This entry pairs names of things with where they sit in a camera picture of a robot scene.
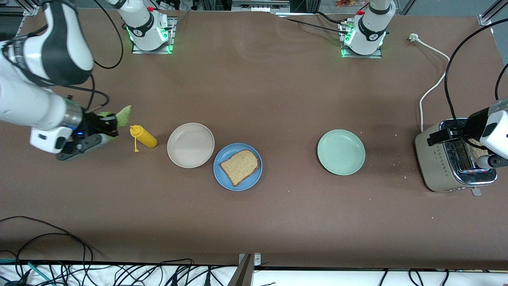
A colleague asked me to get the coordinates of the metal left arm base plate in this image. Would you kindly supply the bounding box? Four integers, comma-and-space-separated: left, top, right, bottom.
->
339, 20, 383, 59

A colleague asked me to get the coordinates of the beige chrome toaster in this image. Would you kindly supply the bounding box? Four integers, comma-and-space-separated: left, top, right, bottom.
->
415, 118, 498, 197

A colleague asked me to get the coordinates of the silver frame rail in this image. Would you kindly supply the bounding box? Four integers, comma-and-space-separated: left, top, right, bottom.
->
231, 0, 291, 12

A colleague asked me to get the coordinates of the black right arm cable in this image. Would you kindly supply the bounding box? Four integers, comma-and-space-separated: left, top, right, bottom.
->
0, 0, 124, 116

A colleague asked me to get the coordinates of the mint green round plate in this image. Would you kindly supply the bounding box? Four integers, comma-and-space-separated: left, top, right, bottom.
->
317, 129, 366, 176

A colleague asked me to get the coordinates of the aluminium corner profile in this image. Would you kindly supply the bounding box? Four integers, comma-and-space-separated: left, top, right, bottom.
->
478, 0, 508, 27

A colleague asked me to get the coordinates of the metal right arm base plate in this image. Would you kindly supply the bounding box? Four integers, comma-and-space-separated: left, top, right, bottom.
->
131, 17, 177, 54

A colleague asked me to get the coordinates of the white toaster power cable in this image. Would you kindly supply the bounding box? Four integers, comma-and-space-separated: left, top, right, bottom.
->
409, 33, 451, 133

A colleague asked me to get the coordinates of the thin black table cable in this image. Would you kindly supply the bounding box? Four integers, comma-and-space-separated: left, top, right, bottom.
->
278, 11, 350, 36

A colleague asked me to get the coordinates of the green lettuce leaf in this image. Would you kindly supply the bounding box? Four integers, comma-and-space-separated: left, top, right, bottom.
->
97, 105, 132, 139

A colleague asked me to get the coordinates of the brown bread slice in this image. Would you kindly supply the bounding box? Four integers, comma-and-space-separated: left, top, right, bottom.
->
466, 139, 489, 158
219, 149, 260, 187

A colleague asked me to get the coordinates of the blue round plate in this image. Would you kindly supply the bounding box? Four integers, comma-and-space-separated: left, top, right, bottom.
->
213, 143, 263, 191

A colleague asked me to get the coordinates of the yellow mustard squeeze bottle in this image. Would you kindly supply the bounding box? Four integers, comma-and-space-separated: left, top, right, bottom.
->
130, 125, 158, 153

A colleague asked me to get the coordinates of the long black looped cable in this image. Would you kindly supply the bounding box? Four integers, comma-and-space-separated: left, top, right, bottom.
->
0, 216, 94, 286

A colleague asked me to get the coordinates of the aluminium profile post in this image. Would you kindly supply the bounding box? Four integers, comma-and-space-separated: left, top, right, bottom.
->
227, 253, 262, 286

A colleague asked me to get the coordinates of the beige round plate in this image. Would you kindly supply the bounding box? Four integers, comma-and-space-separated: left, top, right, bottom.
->
167, 122, 215, 169

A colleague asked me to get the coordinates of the teal cable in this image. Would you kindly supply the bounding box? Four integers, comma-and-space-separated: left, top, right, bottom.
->
0, 258, 54, 286

